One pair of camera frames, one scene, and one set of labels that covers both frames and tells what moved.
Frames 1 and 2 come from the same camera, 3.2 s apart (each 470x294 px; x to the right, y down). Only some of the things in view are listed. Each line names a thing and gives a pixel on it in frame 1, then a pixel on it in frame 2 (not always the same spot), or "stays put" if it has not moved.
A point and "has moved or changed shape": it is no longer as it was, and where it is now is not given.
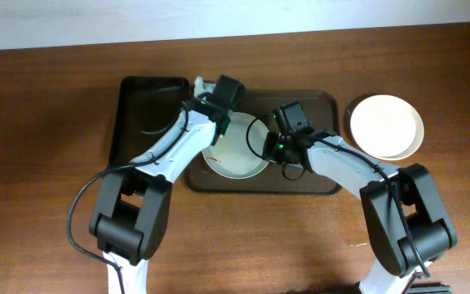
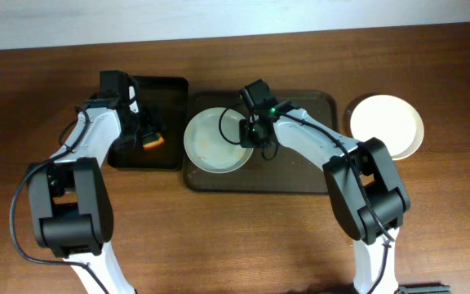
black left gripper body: x=224 y=123 -> x=144 y=131
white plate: x=238 y=153 has moved or changed shape
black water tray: x=147 y=108 stays put
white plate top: x=387 y=127 stays put
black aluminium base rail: x=429 y=288 stays put
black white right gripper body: x=271 y=148 -> x=255 y=135
